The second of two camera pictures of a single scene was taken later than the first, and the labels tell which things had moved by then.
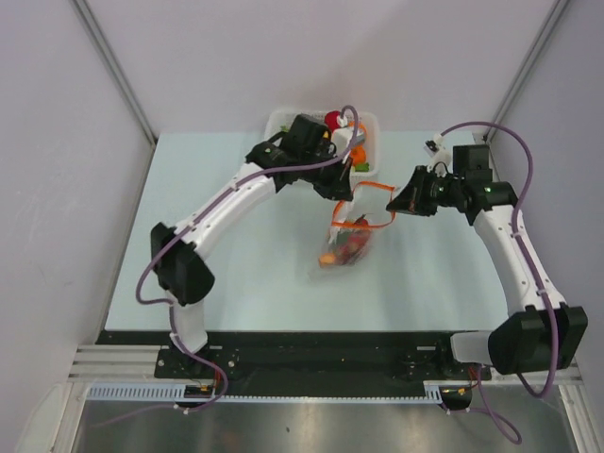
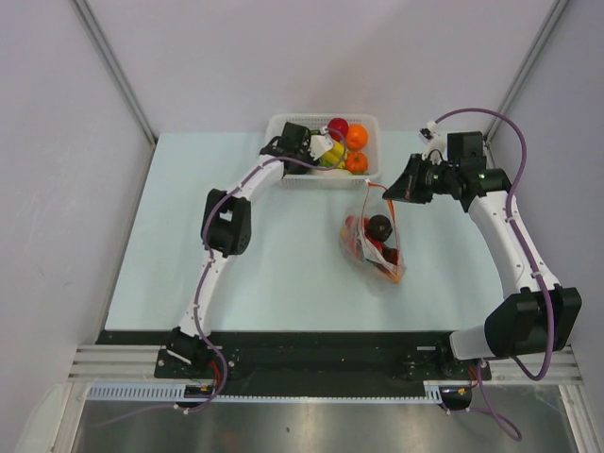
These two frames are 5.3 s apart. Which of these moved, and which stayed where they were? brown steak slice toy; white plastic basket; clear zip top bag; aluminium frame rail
Moved: clear zip top bag; brown steak slice toy
Stayed: white plastic basket; aluminium frame rail
